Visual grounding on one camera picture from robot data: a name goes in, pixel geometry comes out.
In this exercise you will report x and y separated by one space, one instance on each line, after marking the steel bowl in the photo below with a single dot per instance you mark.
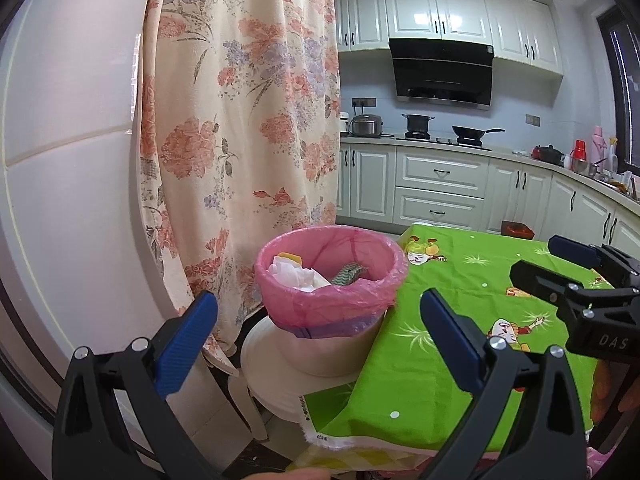
584 167

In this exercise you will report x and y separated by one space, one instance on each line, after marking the white plastic stool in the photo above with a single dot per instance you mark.
280 380

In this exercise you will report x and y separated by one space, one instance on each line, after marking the black frying pan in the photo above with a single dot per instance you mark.
469 133

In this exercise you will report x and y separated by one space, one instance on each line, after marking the green striped cloth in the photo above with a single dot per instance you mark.
347 274

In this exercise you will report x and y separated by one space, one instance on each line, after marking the white wall cabinets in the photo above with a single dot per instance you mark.
450 15

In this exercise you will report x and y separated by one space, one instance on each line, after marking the yellow patterned cloth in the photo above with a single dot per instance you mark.
360 457

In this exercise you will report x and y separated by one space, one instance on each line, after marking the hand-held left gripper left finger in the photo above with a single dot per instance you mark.
185 345

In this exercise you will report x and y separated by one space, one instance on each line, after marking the black wall outlet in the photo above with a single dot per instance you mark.
363 102

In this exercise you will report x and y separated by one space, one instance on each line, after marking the wall switch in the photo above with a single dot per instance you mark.
533 120

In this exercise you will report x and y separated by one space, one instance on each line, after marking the person's right hand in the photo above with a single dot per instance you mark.
606 390

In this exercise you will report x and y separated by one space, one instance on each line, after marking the red thermos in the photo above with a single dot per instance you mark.
579 150

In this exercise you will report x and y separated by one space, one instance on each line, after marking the pink printed cloth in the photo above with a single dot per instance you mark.
605 465

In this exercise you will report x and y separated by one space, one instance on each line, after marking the black range hood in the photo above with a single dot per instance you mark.
442 75

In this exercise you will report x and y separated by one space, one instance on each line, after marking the trash bin with pink bag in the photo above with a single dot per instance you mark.
340 310

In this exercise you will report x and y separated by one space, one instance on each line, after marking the small bin with red bag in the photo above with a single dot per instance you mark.
517 230

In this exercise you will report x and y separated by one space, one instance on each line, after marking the pink thermos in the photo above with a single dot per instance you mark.
598 144

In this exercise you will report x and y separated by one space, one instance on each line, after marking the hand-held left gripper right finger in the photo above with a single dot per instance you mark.
452 340

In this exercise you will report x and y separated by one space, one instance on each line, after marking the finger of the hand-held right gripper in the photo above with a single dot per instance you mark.
575 247
545 282

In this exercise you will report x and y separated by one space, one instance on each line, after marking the white multi cooker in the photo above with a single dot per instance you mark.
345 124

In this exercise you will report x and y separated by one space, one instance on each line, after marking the yellow sponge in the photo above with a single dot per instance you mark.
291 259

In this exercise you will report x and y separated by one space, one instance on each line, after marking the white base cabinets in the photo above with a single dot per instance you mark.
440 185

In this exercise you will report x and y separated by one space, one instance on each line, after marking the gas stove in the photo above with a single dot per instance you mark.
445 139

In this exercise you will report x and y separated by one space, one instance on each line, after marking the red and black clay pot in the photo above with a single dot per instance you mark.
547 155

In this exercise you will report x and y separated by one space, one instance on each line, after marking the spray bottle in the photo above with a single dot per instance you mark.
613 155

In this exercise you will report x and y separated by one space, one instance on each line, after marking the green printed tablecloth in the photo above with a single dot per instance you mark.
425 360

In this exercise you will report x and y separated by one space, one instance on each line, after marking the silver rice cooker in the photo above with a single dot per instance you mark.
366 126

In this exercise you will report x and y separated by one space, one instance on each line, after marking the black cooking pot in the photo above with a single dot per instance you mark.
417 124

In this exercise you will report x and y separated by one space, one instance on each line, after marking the dark framed window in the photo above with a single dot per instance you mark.
622 90

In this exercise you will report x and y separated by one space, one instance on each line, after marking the white tissue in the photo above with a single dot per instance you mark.
295 276

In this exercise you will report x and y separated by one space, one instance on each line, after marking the floral curtain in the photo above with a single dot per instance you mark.
240 135

